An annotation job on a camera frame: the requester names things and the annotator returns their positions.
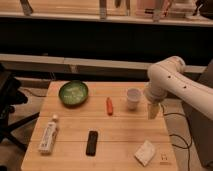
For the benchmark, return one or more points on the white folded cloth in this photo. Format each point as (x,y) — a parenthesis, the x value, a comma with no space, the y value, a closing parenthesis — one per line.
(145,153)

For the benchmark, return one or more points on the green bowl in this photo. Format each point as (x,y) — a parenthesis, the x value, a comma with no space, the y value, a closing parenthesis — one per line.
(73,93)

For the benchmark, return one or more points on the black remote control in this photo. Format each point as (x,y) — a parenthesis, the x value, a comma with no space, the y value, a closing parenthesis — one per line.
(92,143)

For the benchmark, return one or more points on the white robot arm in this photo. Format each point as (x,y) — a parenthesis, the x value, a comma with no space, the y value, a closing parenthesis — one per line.
(167,76)

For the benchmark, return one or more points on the orange carrot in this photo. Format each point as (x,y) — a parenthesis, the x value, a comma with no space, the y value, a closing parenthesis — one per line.
(109,106)

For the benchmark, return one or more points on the white tube bottle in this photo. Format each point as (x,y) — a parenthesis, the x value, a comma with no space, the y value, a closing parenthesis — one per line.
(49,136)

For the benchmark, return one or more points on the white paper cup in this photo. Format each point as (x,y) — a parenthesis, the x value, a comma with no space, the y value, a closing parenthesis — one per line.
(133,98)

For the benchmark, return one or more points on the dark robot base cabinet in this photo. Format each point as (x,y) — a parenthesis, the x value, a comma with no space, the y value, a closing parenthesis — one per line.
(201,128)

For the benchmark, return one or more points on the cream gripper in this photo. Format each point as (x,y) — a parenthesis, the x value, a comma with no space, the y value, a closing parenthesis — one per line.
(153,109)

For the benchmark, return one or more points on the black office chair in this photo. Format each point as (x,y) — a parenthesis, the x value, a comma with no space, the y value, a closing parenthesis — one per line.
(10,96)

